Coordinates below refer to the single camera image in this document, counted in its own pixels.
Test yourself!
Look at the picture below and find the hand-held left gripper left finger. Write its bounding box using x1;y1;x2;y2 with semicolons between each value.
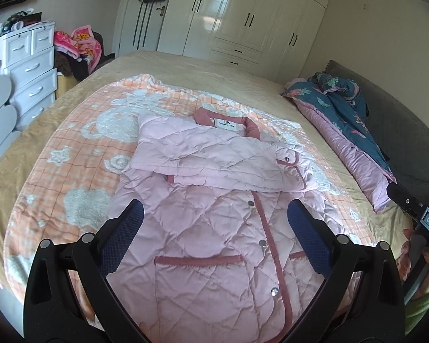
23;199;144;343

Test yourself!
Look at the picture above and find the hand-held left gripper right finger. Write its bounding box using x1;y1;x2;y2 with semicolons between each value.
282;199;407;343

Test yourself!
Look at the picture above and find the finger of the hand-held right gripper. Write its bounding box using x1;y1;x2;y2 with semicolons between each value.
386;182;428;221

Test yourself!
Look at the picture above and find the pink quilted jacket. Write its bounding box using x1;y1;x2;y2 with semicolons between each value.
106;106;366;343

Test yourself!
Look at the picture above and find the person's green sleeved right forearm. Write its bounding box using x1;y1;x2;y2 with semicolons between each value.
404;282;429;336

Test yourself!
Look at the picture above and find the dark clothes pile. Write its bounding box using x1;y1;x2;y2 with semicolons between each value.
55;48;98;81

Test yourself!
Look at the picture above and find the grey upholstered headboard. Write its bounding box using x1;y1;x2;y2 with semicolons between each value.
326;59;429;224

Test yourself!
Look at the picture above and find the orange checked bear blanket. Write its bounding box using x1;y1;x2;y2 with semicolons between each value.
3;73;412;331

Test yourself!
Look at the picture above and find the blue floral quilt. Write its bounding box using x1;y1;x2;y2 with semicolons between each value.
280;71;398;214

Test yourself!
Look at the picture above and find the bed with beige sheet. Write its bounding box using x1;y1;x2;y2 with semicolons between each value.
0;50;417;297

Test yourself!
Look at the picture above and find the white drawer cabinet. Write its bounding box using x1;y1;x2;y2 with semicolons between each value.
0;21;58;131

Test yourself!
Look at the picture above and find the pink cartoon blanket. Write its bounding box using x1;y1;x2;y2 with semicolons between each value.
53;25;103;69

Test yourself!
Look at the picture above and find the white door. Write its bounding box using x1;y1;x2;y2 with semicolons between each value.
113;0;180;57

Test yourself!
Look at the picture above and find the white wardrobe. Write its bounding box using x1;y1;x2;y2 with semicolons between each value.
156;0;332;83

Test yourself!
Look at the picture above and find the clutter on drawer cabinet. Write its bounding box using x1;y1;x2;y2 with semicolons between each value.
0;10;43;38

